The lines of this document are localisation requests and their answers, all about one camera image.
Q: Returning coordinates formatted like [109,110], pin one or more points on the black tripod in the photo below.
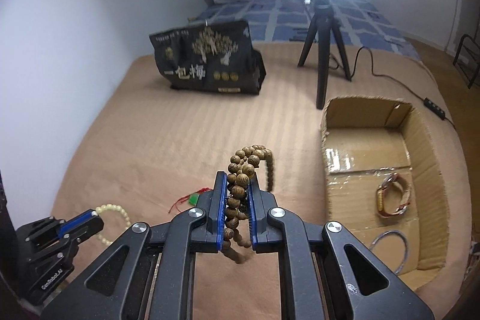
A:
[323,54]

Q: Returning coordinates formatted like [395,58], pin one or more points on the silver bangle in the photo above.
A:
[404,248]

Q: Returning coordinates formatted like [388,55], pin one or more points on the brown striped blanket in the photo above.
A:
[150,140]

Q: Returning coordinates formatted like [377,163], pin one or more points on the blue checkered bedsheet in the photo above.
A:
[277,20]

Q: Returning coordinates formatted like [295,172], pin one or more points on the black bag with gold print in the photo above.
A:
[202,57]

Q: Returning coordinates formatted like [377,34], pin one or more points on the black metal rack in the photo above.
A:
[467,61]

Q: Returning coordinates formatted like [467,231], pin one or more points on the cardboard box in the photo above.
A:
[360,162]

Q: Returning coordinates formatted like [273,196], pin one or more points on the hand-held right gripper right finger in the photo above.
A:
[252,218]

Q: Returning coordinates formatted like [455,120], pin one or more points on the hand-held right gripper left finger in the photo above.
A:
[221,215]

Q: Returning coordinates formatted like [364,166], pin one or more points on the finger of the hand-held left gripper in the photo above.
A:
[88,230]
[79,219]

